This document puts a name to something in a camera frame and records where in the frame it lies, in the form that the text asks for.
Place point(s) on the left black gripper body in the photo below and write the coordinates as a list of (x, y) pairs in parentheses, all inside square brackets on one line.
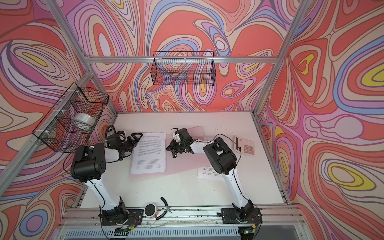
[(126, 146)]

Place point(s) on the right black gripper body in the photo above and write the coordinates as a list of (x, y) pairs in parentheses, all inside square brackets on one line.
[(177, 146)]

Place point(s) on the pink paper folder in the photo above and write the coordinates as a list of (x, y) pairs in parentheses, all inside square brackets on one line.
[(184, 162)]

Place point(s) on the printed paper sheet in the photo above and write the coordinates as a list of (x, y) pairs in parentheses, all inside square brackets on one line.
[(209, 173), (149, 156)]

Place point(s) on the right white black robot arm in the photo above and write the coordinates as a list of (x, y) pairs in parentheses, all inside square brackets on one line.
[(224, 162)]

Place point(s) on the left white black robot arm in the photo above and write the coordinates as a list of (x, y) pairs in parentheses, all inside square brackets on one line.
[(90, 164)]

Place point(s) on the white tape roll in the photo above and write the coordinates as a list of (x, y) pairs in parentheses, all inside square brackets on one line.
[(83, 121)]

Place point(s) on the pink white calculator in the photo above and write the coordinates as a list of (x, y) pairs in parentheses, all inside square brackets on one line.
[(247, 147)]

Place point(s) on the round black white puck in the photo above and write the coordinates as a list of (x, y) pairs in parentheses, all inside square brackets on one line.
[(151, 211)]

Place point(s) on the side black wire basket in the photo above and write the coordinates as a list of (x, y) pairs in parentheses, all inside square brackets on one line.
[(58, 132)]

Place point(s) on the back black wire basket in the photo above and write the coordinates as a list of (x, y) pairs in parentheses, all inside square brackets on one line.
[(183, 68)]

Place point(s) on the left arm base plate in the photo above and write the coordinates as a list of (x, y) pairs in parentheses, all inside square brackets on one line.
[(133, 218)]

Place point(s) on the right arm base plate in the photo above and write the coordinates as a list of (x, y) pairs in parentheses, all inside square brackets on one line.
[(232, 216)]

